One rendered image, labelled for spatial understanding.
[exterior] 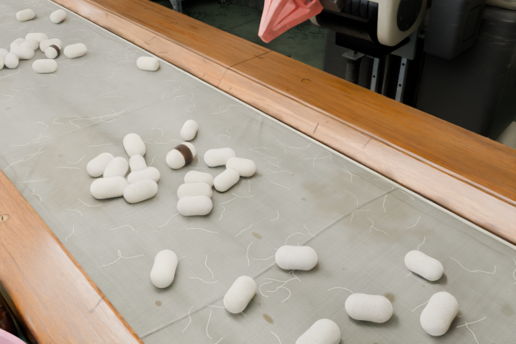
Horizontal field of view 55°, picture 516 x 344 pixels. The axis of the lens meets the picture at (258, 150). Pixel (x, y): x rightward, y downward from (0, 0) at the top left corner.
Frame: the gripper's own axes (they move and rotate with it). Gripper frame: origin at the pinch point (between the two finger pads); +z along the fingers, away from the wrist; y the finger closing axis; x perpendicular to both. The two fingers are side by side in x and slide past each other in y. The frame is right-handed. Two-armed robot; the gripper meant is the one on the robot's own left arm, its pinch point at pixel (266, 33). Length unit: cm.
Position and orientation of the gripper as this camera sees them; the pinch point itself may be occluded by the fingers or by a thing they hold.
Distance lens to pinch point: 57.7
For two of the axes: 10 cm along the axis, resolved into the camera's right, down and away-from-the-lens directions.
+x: 5.0, 3.8, 7.8
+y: 6.7, 4.0, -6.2
